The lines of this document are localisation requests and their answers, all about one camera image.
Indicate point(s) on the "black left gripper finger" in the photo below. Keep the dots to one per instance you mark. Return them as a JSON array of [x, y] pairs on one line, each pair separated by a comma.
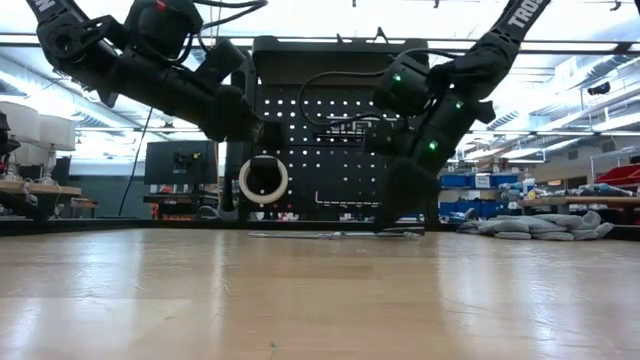
[[272, 135]]

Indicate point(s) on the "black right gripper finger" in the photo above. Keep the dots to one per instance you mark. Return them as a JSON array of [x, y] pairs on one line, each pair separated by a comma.
[[400, 220]]

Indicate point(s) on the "white tape roll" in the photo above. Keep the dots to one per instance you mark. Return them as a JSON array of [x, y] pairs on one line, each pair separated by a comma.
[[263, 200]]

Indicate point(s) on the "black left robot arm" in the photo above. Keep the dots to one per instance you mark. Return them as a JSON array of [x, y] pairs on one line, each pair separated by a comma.
[[150, 85]]

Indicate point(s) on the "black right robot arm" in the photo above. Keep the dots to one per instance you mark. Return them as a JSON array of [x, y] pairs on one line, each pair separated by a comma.
[[475, 65]]

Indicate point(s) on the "blue storage bin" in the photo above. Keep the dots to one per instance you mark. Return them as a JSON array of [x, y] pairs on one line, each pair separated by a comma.
[[452, 180], [470, 207], [502, 179]]

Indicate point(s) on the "black monitor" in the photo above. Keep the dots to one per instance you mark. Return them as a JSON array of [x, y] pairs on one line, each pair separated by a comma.
[[165, 165]]

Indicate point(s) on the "black pegboard stand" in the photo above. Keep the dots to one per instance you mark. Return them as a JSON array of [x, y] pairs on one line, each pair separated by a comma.
[[325, 65]]

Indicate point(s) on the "grey work glove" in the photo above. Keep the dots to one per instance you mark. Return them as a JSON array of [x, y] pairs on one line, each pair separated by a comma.
[[510, 235], [545, 222]]

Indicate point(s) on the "wooden workbench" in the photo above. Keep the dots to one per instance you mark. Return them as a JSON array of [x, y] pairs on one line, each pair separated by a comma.
[[575, 201]]

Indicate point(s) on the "white table lamp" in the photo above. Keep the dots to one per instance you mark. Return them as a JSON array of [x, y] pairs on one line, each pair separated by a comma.
[[57, 132], [17, 122]]

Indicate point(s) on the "wooden desk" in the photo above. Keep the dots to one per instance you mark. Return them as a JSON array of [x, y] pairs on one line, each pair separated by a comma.
[[45, 190]]

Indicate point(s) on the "red storage bin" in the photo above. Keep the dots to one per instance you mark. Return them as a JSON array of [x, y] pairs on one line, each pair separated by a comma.
[[620, 176]]

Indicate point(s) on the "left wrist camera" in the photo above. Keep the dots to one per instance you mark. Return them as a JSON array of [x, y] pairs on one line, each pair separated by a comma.
[[220, 61]]

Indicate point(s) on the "black aluminium table frame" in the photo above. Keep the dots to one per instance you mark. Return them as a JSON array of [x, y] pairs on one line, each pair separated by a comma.
[[100, 226]]

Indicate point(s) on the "black security camera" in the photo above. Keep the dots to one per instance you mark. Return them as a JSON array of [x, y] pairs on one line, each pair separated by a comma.
[[599, 88]]

